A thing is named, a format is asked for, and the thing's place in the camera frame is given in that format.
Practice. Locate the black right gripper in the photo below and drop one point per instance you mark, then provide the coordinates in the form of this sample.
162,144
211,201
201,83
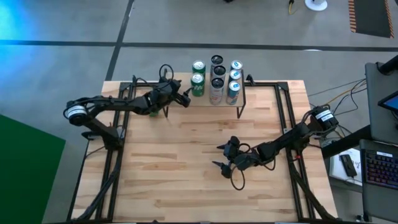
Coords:
242,158

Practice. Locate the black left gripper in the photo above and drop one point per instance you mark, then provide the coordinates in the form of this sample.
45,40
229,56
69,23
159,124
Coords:
166,93

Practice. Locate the green Sprite can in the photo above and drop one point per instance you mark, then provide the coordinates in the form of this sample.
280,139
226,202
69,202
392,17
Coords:
198,66
154,113
197,85

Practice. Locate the white Celsius Peach Vibe can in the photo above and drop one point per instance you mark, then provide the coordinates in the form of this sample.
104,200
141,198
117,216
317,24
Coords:
219,71
217,59
216,90

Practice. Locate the blue silver Red Bull can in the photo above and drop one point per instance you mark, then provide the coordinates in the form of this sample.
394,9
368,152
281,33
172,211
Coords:
233,91
236,64
235,74

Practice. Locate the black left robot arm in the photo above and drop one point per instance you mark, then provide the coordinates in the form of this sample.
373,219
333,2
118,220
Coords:
124,104

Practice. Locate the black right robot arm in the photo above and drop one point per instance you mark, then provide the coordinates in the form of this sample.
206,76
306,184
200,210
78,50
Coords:
295,137

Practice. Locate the wooden shelf with black legs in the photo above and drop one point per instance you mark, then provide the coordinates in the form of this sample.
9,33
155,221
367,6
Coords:
199,102

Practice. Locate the white paper sheet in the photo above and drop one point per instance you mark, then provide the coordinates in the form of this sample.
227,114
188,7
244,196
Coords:
337,169

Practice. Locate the black remote control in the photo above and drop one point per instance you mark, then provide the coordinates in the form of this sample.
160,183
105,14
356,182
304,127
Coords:
348,165

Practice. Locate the white round base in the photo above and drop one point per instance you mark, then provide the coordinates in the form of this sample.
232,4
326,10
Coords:
315,4

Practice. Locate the black tablet with blue screen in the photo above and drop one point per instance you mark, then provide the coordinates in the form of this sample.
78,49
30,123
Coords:
392,102

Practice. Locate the green floor mat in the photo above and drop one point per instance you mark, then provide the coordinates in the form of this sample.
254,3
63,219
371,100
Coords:
25,174

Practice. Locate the black pole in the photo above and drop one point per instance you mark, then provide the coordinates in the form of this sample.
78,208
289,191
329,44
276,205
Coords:
390,66

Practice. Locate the black mat with orange edge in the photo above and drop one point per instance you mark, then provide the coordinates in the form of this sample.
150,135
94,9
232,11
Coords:
370,17

